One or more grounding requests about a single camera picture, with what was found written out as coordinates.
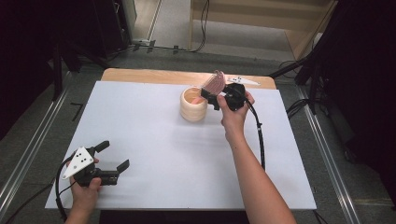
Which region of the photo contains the cream ribbed cup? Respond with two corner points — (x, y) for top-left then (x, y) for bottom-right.
(179, 86), (209, 123)

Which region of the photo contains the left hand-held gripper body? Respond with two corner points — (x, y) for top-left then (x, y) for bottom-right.
(61, 146), (121, 189)

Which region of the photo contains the white table mat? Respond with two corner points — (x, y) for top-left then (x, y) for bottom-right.
(45, 80), (318, 211)

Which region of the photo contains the pink hair brush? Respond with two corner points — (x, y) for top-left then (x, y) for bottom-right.
(191, 69), (226, 105)

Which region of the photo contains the hanging black cable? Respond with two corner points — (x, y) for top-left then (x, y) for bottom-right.
(190, 0), (210, 53)

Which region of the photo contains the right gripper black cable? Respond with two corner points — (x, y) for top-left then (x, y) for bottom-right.
(244, 96), (267, 172)

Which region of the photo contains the wooden shelf unit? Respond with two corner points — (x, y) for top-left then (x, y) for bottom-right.
(190, 0), (340, 61)

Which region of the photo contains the thin black floor cable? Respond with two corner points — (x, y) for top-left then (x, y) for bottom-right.
(3, 183), (55, 224)

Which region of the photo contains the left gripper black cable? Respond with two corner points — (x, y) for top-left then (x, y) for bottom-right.
(54, 157), (78, 223)

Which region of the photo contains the metal floor rail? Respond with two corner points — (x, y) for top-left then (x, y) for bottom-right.
(0, 73), (73, 216)
(295, 85), (362, 224)

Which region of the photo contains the black cabinet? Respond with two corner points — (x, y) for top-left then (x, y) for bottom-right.
(92, 0), (134, 60)

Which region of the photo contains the dark curtain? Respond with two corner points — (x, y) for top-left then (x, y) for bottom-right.
(311, 0), (396, 203)

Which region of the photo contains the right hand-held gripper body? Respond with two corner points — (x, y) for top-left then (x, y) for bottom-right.
(211, 76), (262, 112)

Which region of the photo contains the person's left hand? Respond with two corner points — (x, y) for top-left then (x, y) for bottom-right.
(68, 157), (103, 216)

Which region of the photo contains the bundle of black cables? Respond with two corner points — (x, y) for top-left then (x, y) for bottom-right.
(285, 98), (311, 120)

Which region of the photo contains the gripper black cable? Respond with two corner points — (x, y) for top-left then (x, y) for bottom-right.
(244, 96), (267, 172)
(54, 157), (78, 223)

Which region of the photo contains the person's right hand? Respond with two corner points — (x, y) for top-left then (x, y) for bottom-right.
(217, 90), (256, 141)

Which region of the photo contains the black metal stand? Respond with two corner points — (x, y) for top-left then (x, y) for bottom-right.
(269, 55), (323, 116)
(50, 41), (110, 102)

